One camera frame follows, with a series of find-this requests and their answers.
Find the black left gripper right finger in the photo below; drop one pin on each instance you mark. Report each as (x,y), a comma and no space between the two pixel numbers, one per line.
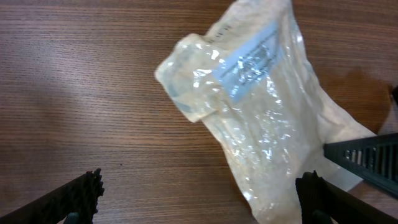
(322,202)

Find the white snack pouch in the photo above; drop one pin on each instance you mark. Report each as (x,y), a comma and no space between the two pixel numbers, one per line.
(248,80)

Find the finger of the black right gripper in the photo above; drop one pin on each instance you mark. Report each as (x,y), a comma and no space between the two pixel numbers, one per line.
(373,159)

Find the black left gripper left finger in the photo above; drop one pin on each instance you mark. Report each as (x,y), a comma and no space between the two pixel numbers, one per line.
(74,202)

